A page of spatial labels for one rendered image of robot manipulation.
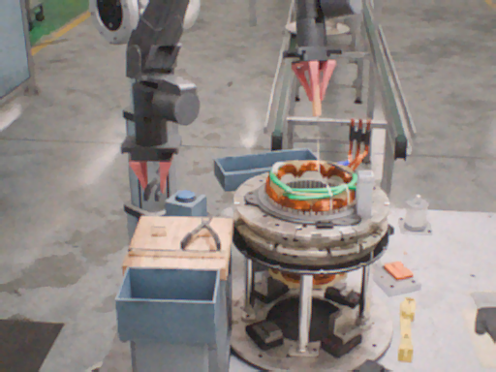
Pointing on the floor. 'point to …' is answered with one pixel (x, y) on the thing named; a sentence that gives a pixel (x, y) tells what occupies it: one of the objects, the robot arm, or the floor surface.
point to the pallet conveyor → (393, 120)
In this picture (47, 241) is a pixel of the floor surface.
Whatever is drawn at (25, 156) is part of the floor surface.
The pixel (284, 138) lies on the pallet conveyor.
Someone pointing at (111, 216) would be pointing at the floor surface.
